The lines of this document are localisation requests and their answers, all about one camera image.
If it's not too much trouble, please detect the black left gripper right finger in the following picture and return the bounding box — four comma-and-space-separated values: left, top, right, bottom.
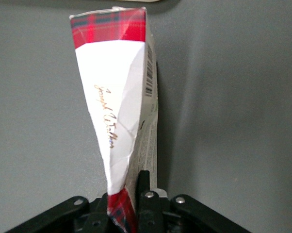
135, 170, 252, 233

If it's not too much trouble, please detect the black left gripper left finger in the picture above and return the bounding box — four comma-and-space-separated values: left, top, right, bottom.
5, 193, 111, 233

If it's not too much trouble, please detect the red tartan cookie box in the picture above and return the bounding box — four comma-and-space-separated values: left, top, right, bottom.
70, 6, 168, 233

